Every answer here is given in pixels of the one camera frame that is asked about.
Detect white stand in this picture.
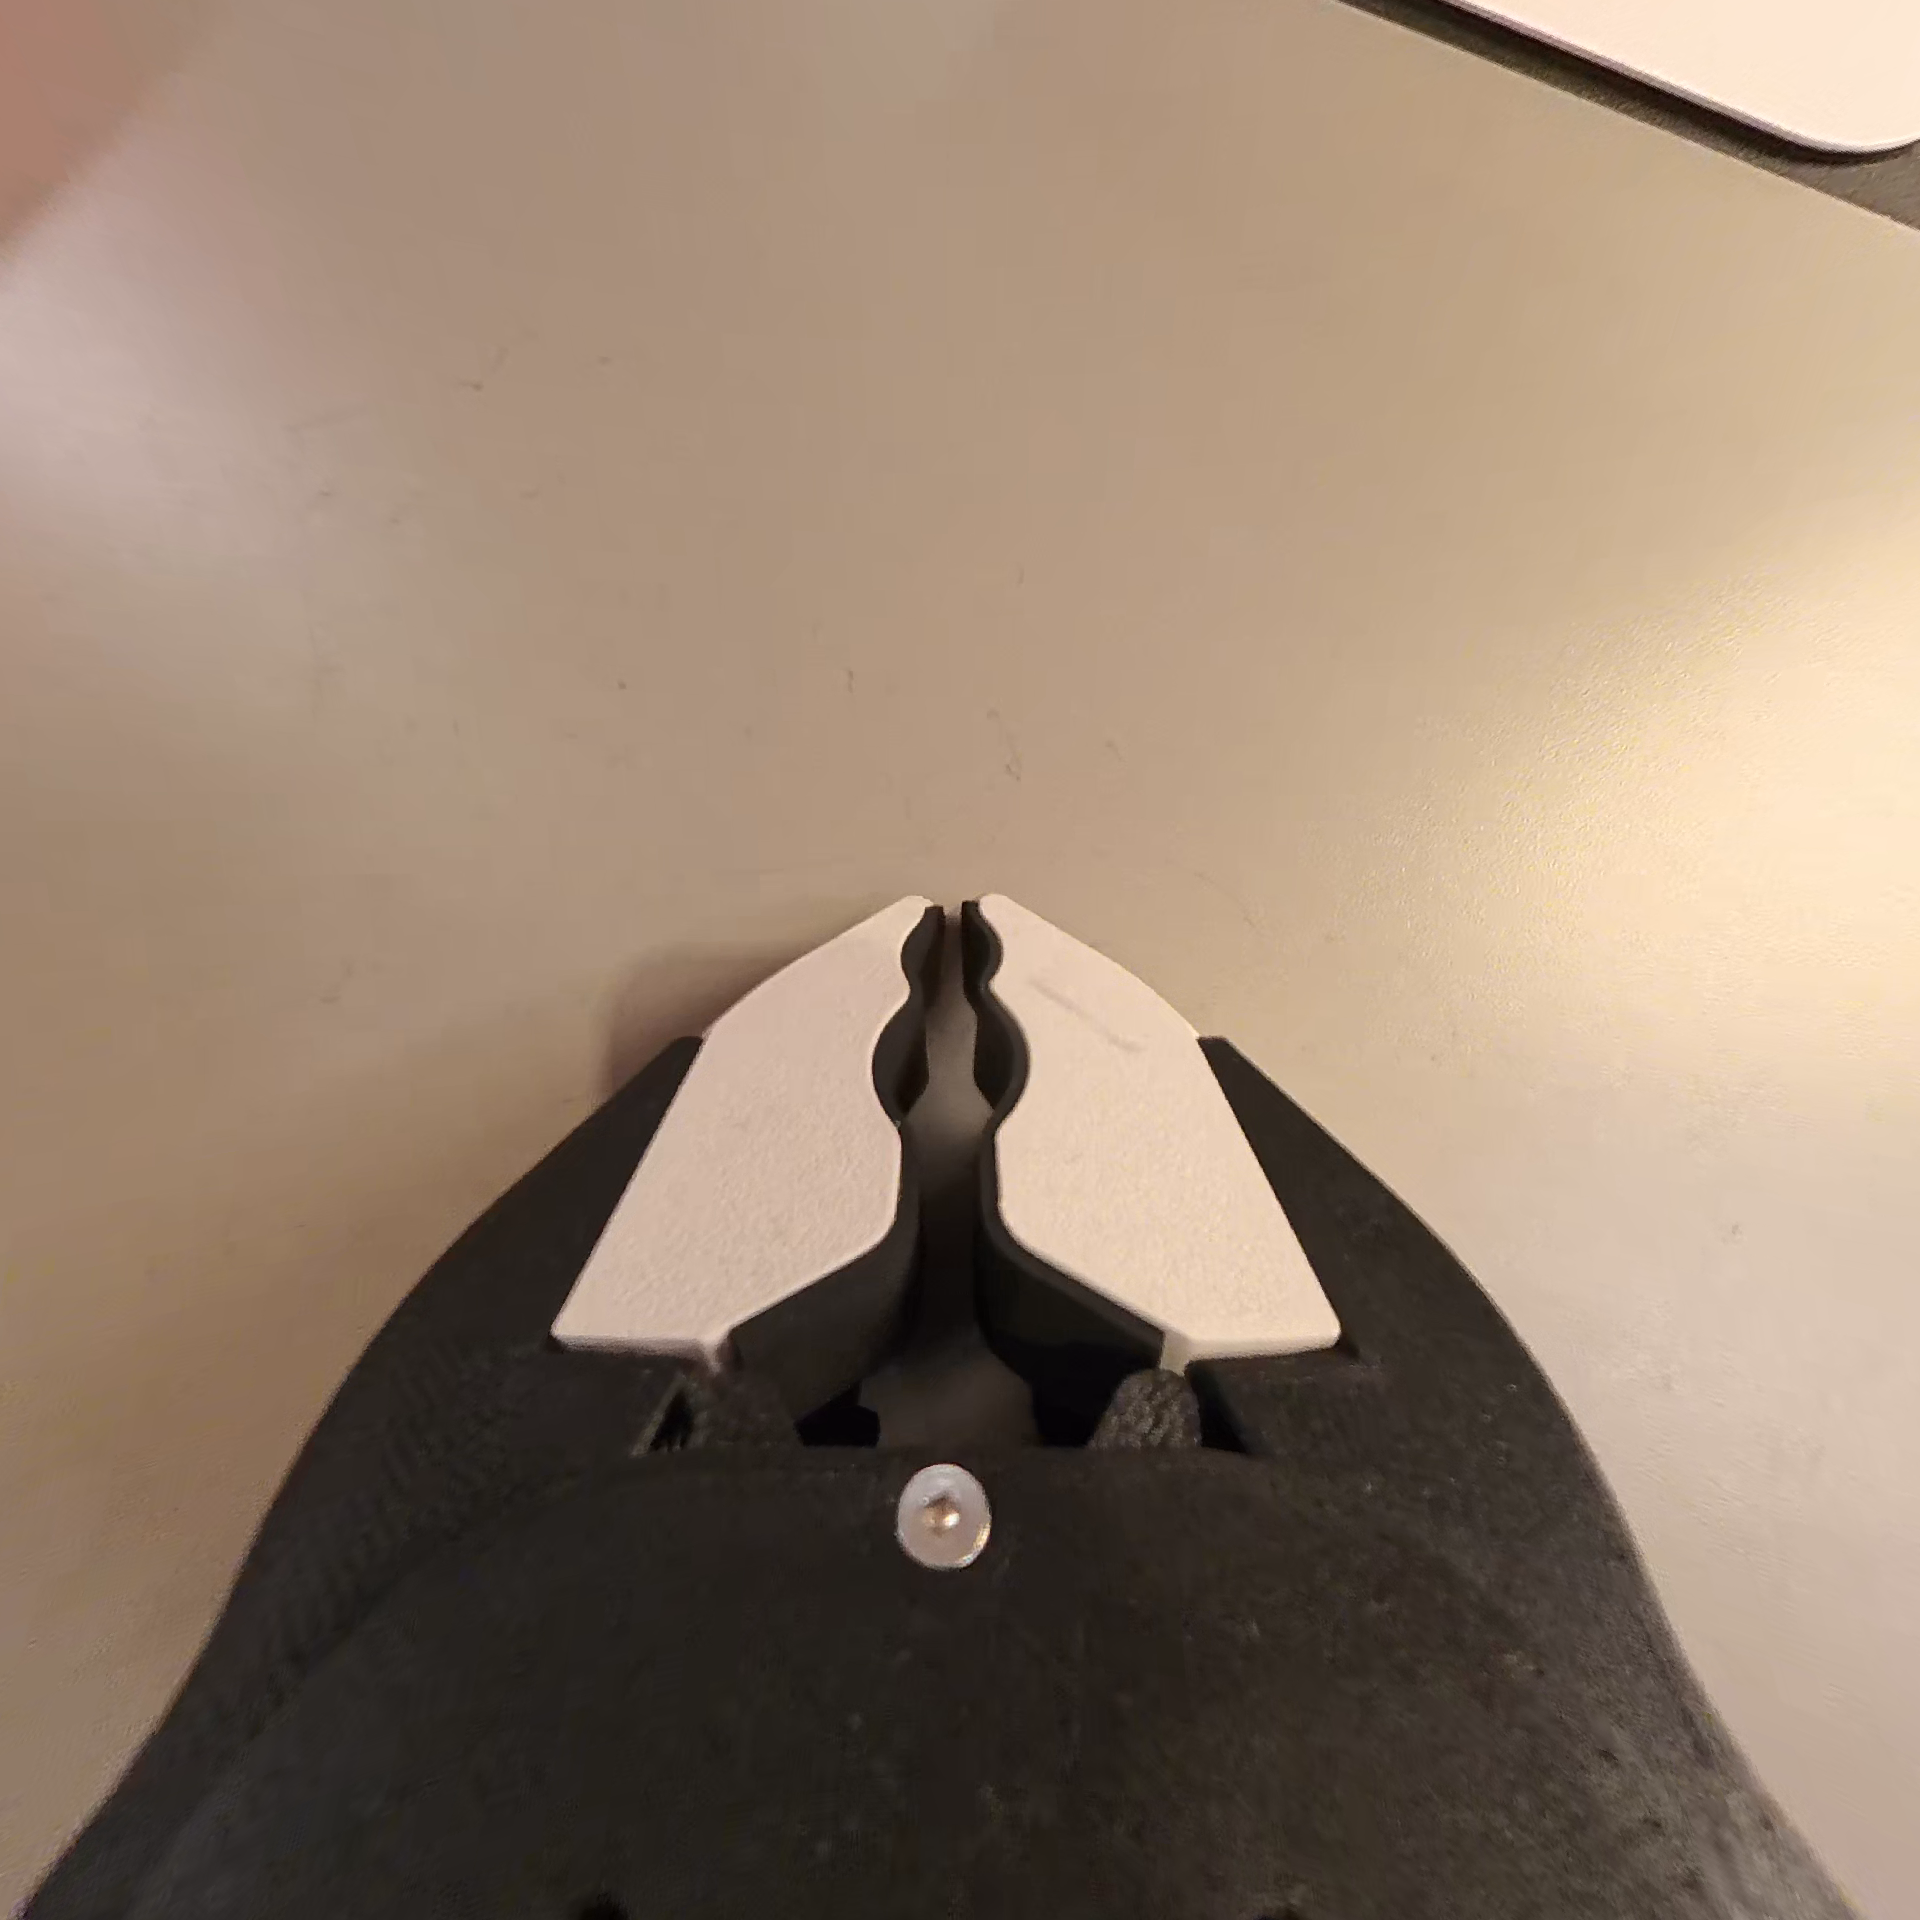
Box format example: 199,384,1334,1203
1447,0,1920,155

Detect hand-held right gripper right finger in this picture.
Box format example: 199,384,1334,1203
961,893,1343,1419

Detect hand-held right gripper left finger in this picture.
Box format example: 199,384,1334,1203
552,896,947,1419

